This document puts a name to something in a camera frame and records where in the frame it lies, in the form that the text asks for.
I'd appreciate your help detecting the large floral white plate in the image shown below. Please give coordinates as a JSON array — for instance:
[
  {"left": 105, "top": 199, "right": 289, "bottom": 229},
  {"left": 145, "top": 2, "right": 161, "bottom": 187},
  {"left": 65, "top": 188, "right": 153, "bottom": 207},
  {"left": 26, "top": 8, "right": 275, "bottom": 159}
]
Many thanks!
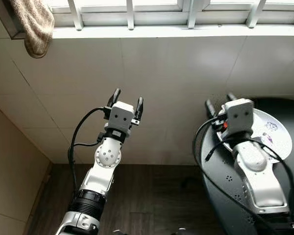
[{"left": 250, "top": 108, "right": 293, "bottom": 164}]

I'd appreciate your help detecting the black round table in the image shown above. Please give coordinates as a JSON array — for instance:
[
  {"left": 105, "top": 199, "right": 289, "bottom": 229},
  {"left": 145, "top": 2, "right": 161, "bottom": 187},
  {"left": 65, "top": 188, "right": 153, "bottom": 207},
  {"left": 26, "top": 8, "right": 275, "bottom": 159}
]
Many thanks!
[{"left": 201, "top": 97, "right": 294, "bottom": 235}]

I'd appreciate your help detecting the brown hanging towel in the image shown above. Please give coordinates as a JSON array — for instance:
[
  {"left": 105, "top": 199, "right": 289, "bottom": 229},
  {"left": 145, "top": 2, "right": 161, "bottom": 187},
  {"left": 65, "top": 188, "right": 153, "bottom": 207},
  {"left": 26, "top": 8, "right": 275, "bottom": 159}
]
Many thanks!
[{"left": 10, "top": 0, "right": 54, "bottom": 58}]

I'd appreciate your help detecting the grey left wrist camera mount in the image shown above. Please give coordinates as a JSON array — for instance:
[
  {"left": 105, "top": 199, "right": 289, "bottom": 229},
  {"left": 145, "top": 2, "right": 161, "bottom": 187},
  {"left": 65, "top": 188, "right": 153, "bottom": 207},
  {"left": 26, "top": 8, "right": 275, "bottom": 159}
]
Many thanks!
[{"left": 108, "top": 101, "right": 136, "bottom": 134}]

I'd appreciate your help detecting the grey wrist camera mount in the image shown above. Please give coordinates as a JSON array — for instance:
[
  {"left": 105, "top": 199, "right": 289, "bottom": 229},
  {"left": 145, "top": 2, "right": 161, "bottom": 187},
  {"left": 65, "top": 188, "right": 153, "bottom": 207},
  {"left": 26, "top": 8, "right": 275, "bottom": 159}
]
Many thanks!
[
  {"left": 221, "top": 98, "right": 255, "bottom": 135},
  {"left": 108, "top": 101, "right": 136, "bottom": 134}
]

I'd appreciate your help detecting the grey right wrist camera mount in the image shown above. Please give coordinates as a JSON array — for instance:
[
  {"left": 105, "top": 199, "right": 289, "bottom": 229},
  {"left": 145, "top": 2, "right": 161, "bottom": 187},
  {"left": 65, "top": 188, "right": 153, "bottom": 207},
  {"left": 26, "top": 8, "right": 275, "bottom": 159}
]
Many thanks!
[{"left": 221, "top": 98, "right": 255, "bottom": 135}]

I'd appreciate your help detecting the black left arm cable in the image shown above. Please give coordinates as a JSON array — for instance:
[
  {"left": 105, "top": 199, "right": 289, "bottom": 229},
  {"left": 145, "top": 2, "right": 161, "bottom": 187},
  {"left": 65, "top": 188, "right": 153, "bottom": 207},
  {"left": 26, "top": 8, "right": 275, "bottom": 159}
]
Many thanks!
[{"left": 68, "top": 107, "right": 111, "bottom": 191}]

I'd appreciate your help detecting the white barred window frame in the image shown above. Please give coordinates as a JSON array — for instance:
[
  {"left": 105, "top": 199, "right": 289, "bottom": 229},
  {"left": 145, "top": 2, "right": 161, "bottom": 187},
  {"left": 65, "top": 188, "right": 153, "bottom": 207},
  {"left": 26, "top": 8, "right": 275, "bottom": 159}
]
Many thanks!
[{"left": 0, "top": 0, "right": 294, "bottom": 39}]

